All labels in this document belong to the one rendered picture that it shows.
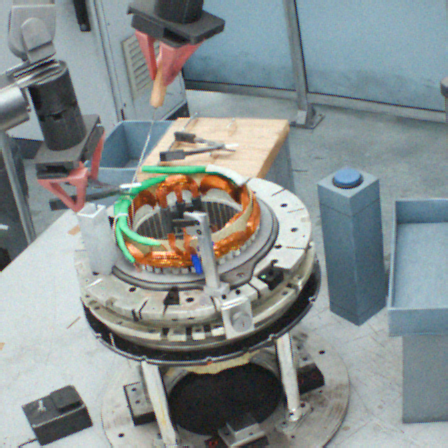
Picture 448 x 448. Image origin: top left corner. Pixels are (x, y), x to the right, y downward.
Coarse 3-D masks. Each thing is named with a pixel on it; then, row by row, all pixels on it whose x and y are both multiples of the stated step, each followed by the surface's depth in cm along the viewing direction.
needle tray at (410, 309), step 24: (408, 216) 129; (432, 216) 128; (408, 240) 126; (432, 240) 125; (408, 264) 121; (432, 264) 120; (408, 288) 117; (432, 288) 116; (408, 312) 108; (432, 312) 107; (408, 336) 119; (432, 336) 119; (408, 360) 122; (432, 360) 121; (408, 384) 124; (432, 384) 124; (408, 408) 127; (432, 408) 126
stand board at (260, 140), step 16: (176, 128) 157; (192, 128) 156; (208, 128) 155; (224, 128) 154; (240, 128) 153; (256, 128) 152; (272, 128) 151; (288, 128) 154; (160, 144) 153; (192, 144) 151; (240, 144) 148; (256, 144) 148; (272, 144) 147; (176, 160) 147; (192, 160) 146; (208, 160) 145; (224, 160) 145; (240, 160) 144; (256, 160) 143; (272, 160) 146; (144, 176) 145; (256, 176) 139
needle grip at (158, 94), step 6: (156, 78) 108; (162, 78) 108; (156, 84) 109; (162, 84) 109; (156, 90) 109; (162, 90) 109; (156, 96) 109; (162, 96) 110; (156, 102) 110; (162, 102) 110
